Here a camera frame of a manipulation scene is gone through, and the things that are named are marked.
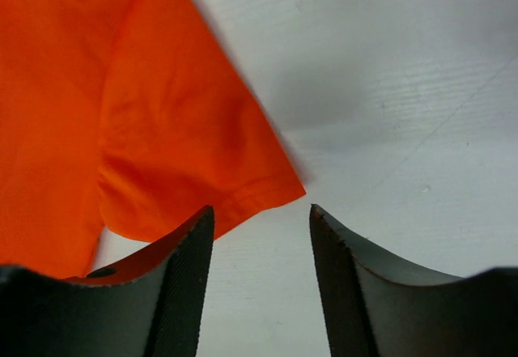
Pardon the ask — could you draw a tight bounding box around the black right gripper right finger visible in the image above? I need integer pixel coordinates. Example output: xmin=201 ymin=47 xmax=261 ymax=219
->
xmin=309 ymin=205 xmax=517 ymax=356

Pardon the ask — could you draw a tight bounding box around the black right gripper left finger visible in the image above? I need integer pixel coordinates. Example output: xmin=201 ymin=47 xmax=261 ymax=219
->
xmin=1 ymin=206 xmax=214 ymax=356

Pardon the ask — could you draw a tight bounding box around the orange t shirt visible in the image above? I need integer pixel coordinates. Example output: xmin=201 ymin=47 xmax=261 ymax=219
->
xmin=1 ymin=0 xmax=305 ymax=278

